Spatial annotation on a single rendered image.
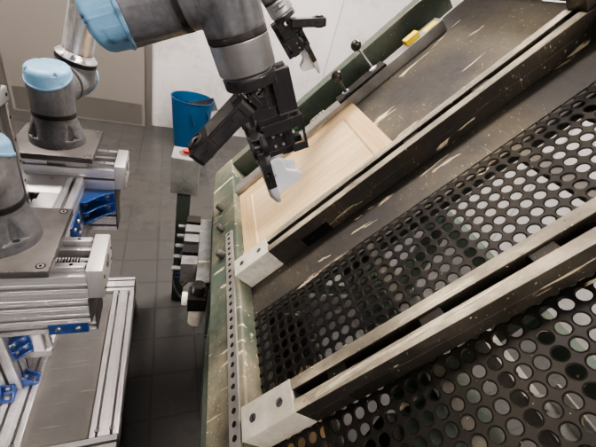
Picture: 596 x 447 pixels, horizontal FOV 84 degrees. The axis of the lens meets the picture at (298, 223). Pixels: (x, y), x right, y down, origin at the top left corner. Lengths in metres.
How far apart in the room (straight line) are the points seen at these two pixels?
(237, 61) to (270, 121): 0.09
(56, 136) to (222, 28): 0.91
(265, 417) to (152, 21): 0.63
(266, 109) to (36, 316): 0.75
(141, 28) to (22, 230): 0.54
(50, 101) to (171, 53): 2.95
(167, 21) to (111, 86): 3.76
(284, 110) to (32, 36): 3.84
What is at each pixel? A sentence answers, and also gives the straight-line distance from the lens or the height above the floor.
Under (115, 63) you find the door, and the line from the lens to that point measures 4.13.
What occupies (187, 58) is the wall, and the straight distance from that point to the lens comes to 4.11.
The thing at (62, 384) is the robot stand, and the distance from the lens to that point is 1.65.
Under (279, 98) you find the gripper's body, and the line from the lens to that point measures 0.48.
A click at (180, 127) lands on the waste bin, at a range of 3.72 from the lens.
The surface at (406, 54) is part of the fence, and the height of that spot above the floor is 1.53.
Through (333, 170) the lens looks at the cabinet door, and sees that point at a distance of 1.05.
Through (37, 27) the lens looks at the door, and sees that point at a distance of 4.20.
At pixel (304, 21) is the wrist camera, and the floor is 1.54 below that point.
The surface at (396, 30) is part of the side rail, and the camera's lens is 1.57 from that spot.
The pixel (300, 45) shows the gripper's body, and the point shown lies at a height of 1.48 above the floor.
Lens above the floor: 1.60
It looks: 33 degrees down
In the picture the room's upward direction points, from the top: 17 degrees clockwise
